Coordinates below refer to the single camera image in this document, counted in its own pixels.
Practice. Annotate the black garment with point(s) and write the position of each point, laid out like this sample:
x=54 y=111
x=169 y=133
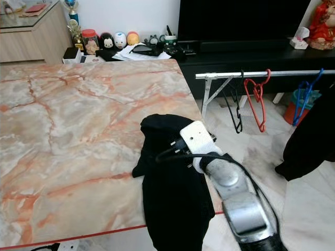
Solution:
x=311 y=146
x=175 y=204

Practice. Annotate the blue hanger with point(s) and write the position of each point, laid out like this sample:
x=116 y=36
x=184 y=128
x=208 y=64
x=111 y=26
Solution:
x=298 y=104

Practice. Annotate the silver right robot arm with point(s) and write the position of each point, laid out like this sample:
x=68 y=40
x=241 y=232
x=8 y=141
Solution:
x=243 y=204

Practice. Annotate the black hanger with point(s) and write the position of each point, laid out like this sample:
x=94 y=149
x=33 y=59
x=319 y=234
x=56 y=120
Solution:
x=239 y=123

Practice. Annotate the wooden cabinet with glass top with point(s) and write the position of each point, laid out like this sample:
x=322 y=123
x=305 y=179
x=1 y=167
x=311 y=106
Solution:
x=31 y=44

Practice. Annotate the white small box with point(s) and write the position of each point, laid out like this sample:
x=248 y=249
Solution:
x=73 y=56

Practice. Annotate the gold trophy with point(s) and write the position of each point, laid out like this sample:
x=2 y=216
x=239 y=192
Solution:
x=77 y=36

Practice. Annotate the clear jar with red lid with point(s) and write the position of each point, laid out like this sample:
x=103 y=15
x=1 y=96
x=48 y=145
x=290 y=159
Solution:
x=90 y=43

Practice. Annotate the red book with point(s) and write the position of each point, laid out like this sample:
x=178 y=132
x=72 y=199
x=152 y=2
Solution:
x=36 y=8

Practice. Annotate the black mouse figurine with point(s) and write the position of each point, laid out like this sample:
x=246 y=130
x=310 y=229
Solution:
x=107 y=42

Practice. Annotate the blue trophy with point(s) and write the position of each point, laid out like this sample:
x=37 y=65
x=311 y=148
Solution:
x=72 y=9

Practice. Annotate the white power strip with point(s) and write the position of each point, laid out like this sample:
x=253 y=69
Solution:
x=68 y=246

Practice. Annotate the white paper stack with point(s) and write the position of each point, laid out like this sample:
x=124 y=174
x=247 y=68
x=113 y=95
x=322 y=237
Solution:
x=124 y=54

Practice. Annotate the white egg figurine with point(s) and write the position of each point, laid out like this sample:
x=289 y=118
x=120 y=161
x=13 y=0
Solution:
x=120 y=41

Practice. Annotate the orange round figurine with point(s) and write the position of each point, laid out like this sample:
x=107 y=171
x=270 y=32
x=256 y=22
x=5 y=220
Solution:
x=133 y=39

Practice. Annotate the black pouch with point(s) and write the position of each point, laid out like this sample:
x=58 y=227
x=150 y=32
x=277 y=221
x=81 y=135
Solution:
x=145 y=49

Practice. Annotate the small grey figurines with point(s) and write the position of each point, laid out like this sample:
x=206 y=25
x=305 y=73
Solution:
x=152 y=41

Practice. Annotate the white green mug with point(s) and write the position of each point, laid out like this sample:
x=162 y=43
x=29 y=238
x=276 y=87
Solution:
x=170 y=43

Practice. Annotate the black television cabinet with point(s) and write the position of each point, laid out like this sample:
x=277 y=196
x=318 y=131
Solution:
x=230 y=61

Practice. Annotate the black soundbar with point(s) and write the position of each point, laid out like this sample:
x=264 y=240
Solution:
x=243 y=45

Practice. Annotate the black television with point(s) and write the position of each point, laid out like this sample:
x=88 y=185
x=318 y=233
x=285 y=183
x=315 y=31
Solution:
x=243 y=20

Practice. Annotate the silver metal clothes rack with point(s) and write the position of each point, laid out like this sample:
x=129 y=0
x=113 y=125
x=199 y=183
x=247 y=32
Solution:
x=282 y=73

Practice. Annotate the red bin with teal liner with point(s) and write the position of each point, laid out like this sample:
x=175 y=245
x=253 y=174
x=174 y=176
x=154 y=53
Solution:
x=290 y=112

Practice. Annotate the white tissue holder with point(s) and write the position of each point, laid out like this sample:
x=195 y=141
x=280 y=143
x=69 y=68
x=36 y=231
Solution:
x=300 y=38

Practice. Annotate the red figurine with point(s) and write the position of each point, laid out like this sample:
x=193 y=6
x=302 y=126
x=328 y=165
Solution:
x=322 y=26

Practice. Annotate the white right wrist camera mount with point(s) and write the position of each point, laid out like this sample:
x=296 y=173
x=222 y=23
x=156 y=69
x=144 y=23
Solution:
x=199 y=138

